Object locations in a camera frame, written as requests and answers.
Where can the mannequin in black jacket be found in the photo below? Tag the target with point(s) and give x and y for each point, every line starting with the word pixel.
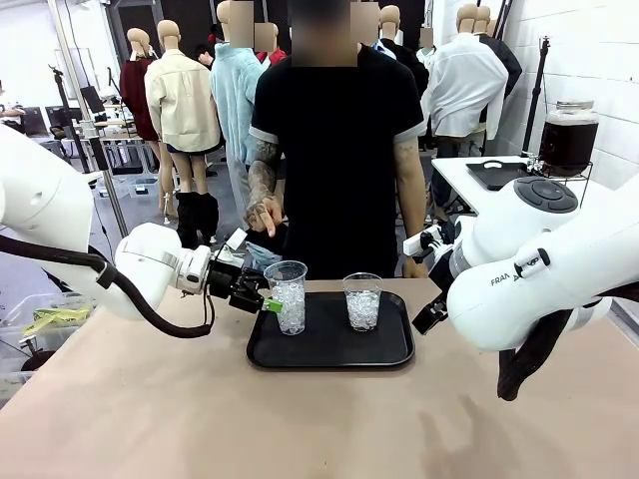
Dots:
pixel 506 60

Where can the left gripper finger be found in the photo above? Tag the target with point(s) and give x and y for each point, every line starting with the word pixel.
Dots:
pixel 249 302
pixel 255 280

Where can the person's left forearm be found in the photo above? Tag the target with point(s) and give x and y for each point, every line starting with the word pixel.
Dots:
pixel 412 224

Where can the clear plastic storage bin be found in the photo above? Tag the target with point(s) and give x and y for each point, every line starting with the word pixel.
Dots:
pixel 30 324

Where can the black fuzzy boots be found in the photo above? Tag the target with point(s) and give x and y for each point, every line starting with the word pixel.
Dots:
pixel 197 217

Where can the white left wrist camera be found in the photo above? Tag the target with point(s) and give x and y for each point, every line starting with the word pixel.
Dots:
pixel 233 245

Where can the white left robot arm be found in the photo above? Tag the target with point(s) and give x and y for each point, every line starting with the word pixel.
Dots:
pixel 60 219

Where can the yellow green tape strip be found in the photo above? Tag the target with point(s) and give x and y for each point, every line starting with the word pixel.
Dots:
pixel 55 319

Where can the black tripod stand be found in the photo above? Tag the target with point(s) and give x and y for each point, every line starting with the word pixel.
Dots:
pixel 536 100

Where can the person in black t-shirt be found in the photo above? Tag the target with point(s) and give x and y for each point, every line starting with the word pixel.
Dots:
pixel 339 164

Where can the mannequin in light blue jacket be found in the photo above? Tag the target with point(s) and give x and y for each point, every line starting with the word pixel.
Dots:
pixel 232 100

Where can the black stand with tablet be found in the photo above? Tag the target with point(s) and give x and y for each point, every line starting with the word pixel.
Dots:
pixel 90 115

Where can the person's left hand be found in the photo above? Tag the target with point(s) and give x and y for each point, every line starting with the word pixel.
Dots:
pixel 414 269

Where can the large black serving tray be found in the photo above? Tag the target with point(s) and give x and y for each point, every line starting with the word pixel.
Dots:
pixel 329 349

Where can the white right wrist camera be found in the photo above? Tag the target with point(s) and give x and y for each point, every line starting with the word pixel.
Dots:
pixel 417 243

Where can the mannequin in white shirt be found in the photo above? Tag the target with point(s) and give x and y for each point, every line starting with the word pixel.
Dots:
pixel 464 90

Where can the mannequin in cream jacket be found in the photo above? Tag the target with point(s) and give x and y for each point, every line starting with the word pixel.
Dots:
pixel 182 110

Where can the tall clear plastic cup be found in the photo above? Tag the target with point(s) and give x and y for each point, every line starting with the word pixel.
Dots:
pixel 287 299

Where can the small black tray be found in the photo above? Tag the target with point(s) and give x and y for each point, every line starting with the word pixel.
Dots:
pixel 491 177

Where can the short clear iced cup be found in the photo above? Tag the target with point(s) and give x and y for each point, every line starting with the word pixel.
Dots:
pixel 363 304

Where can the mannequin in red dress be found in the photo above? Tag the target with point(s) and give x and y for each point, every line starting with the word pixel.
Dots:
pixel 137 100

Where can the person's tattooed right forearm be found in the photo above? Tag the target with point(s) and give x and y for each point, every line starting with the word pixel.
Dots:
pixel 262 182

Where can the glass drink dispenser jar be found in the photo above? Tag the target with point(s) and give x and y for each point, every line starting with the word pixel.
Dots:
pixel 570 140

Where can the person's right hand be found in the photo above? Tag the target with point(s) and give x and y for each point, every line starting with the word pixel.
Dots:
pixel 262 214

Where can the silver metal pole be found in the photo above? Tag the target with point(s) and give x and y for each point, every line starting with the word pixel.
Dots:
pixel 100 159

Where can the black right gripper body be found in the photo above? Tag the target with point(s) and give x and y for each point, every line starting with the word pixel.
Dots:
pixel 442 269

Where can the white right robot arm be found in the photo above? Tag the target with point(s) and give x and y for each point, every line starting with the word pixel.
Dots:
pixel 524 259

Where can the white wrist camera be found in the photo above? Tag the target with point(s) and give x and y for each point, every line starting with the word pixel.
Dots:
pixel 233 245
pixel 417 243

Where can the white side table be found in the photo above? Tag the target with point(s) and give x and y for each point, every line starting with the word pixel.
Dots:
pixel 454 179

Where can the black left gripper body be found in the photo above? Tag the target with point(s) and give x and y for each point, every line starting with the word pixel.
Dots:
pixel 224 279

